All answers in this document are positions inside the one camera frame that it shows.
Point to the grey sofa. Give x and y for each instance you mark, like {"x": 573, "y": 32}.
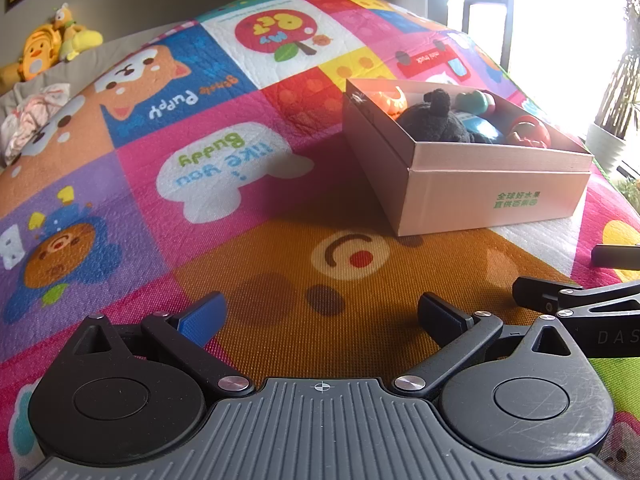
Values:
{"x": 120, "y": 47}

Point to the orange pumpkin toy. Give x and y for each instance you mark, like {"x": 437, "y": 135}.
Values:
{"x": 392, "y": 102}

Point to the red lantern toy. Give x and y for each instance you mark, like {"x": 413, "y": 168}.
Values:
{"x": 530, "y": 130}

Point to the pile of pink clothes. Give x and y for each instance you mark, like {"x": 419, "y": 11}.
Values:
{"x": 30, "y": 115}

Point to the colourful printed play mat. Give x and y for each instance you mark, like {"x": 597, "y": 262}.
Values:
{"x": 280, "y": 280}

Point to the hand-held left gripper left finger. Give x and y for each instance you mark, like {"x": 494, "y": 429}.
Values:
{"x": 202, "y": 317}

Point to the dark window frame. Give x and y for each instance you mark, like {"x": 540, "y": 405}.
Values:
{"x": 487, "y": 5}

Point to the black plush toy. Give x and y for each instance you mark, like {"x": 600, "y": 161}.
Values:
{"x": 435, "y": 125}

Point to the cardboard box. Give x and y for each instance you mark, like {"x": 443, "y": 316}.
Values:
{"x": 475, "y": 195}

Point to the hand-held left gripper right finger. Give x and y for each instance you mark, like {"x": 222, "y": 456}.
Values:
{"x": 440, "y": 319}

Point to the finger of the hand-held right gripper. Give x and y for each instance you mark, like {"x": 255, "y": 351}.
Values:
{"x": 617, "y": 256}
{"x": 540, "y": 292}

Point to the yellow tiger plush toy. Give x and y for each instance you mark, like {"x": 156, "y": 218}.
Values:
{"x": 35, "y": 55}

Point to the potted plant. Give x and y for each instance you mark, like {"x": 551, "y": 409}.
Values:
{"x": 607, "y": 145}

